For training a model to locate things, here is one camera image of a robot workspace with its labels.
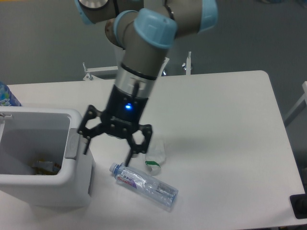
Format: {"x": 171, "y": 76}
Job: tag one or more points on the clear empty plastic bottle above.
{"x": 144, "y": 185}

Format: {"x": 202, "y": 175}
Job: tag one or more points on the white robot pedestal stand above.
{"x": 101, "y": 73}

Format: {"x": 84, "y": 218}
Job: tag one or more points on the crumpled white paper cup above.
{"x": 155, "y": 157}

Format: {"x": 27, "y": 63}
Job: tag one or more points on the white push-button trash can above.
{"x": 50, "y": 133}

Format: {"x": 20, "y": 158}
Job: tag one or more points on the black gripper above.
{"x": 124, "y": 115}

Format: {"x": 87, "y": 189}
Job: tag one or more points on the trash inside can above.
{"x": 42, "y": 166}

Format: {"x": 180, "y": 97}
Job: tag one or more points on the blue labelled bottle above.
{"x": 7, "y": 98}

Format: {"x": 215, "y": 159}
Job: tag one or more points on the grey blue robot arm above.
{"x": 145, "y": 36}

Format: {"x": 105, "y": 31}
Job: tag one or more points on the black clamp at table edge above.
{"x": 299, "y": 205}

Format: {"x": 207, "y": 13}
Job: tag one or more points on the white frame at right edge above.
{"x": 297, "y": 108}

